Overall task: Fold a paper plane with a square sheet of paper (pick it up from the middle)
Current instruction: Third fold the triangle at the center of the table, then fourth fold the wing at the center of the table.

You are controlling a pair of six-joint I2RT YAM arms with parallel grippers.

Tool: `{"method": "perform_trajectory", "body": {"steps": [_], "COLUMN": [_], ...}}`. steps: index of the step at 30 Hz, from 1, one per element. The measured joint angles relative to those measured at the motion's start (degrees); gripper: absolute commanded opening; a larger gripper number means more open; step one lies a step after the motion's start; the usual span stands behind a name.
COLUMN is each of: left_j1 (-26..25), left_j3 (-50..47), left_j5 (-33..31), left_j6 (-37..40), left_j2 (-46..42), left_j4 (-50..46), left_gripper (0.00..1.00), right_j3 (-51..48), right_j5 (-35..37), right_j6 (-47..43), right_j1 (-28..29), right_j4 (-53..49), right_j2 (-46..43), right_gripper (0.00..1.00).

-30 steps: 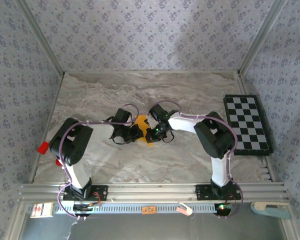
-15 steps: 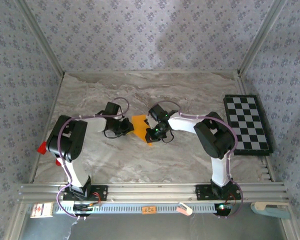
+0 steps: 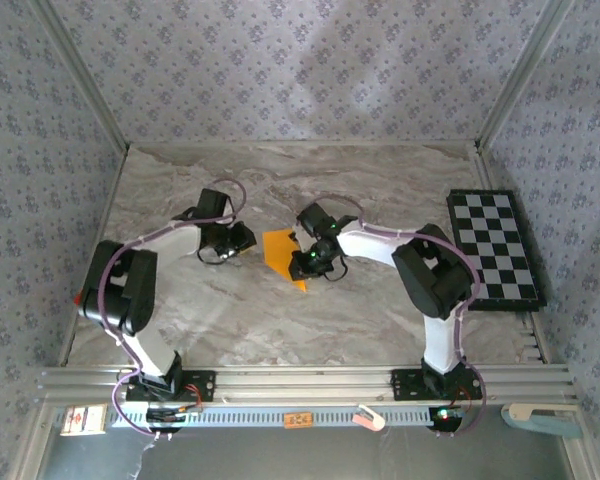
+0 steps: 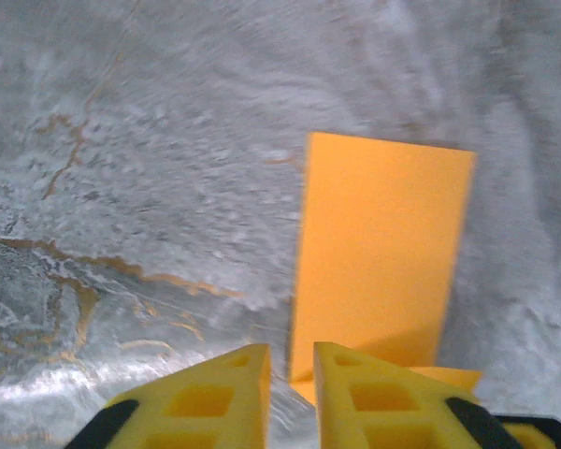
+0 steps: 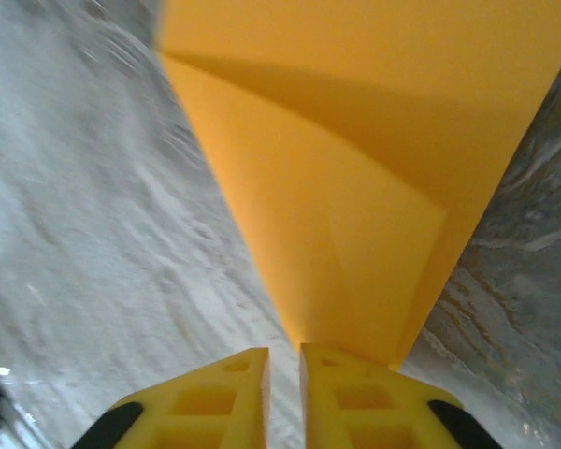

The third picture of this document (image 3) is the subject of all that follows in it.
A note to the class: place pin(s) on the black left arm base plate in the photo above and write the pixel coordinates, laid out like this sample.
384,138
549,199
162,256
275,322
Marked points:
205,385

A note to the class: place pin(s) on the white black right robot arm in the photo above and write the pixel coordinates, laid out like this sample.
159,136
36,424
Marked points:
442,340

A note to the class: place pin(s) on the pink white clip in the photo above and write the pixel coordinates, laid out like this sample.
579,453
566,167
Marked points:
369,419

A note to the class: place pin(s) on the teal beige tool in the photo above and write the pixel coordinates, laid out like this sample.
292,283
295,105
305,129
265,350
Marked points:
545,422

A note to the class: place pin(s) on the aluminium frame post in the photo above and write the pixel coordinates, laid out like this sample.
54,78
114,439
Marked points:
522,75
80,75

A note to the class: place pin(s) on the white card with red print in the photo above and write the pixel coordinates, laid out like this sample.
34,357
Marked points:
84,419

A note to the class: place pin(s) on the orange tag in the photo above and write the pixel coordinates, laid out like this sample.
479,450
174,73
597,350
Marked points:
298,420

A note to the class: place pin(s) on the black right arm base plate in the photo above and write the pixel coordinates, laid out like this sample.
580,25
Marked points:
402,385

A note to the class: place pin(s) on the aluminium mounting rail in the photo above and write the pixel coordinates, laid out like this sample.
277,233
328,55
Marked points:
300,385

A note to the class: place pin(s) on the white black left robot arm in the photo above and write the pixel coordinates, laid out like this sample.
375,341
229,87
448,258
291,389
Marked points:
150,345

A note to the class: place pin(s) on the small red block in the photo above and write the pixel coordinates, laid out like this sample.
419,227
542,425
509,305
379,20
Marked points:
78,297

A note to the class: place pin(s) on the black grey checkerboard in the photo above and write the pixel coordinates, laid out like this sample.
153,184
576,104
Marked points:
500,250

